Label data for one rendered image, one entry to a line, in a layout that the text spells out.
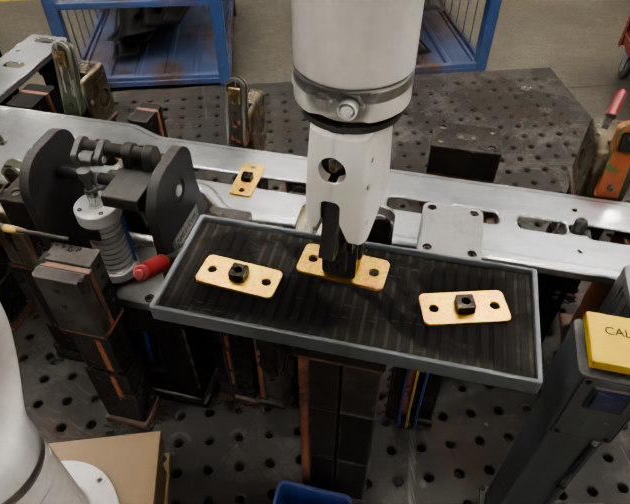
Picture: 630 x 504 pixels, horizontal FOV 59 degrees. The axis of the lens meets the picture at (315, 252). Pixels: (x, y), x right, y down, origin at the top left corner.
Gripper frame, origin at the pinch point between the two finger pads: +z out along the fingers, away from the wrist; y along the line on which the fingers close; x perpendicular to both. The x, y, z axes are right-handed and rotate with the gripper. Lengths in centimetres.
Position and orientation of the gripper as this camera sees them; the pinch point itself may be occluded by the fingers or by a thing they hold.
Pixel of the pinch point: (343, 248)
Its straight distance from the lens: 51.8
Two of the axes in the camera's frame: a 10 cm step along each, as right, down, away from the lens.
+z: 0.0, 7.0, 7.2
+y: 3.1, -6.8, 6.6
